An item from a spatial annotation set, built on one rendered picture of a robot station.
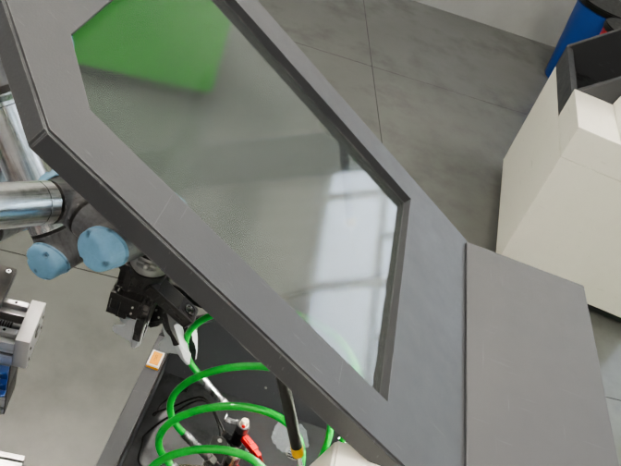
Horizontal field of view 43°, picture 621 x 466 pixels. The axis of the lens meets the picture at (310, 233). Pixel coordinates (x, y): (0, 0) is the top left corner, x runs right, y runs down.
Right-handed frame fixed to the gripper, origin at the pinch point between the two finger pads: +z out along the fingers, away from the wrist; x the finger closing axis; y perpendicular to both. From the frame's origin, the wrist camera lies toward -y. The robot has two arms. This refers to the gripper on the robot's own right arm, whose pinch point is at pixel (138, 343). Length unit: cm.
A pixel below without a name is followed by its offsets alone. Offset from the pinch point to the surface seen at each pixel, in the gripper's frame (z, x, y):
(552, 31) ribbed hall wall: 98, -686, -212
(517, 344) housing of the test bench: -29, -6, -68
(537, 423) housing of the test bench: -29, 13, -71
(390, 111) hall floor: 116, -407, -68
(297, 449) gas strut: -25, 33, -32
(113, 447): 26.9, 5.1, -1.8
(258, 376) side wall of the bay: 28, -31, -27
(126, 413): 26.8, -4.5, -1.1
